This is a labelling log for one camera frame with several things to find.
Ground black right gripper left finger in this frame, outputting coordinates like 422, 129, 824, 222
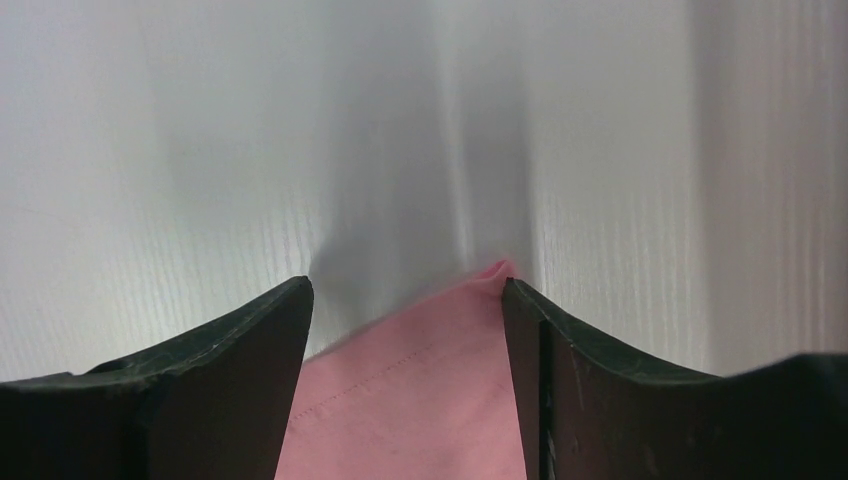
1, 276, 314, 479

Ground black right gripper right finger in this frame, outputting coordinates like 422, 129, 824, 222
501, 279, 847, 479

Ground pink t-shirt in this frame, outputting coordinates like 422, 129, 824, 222
276, 261, 525, 479

